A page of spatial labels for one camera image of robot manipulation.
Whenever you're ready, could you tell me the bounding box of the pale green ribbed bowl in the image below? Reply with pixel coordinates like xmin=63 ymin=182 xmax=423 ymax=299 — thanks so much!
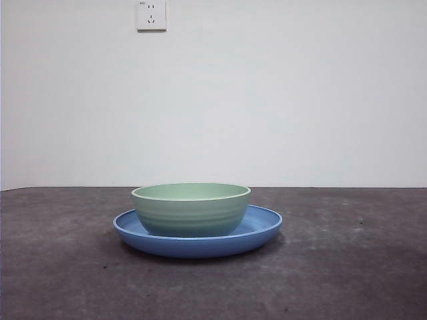
xmin=130 ymin=183 xmax=252 ymax=238

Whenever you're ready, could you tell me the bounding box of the blue round plate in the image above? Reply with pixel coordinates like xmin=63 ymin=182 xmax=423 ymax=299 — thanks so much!
xmin=112 ymin=203 xmax=284 ymax=259

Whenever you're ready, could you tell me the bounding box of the dark grey table mat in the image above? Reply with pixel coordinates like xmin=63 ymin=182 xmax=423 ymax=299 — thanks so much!
xmin=0 ymin=185 xmax=427 ymax=320

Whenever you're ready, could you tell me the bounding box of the white wall power socket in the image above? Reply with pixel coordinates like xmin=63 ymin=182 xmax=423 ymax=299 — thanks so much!
xmin=136 ymin=0 xmax=167 ymax=33

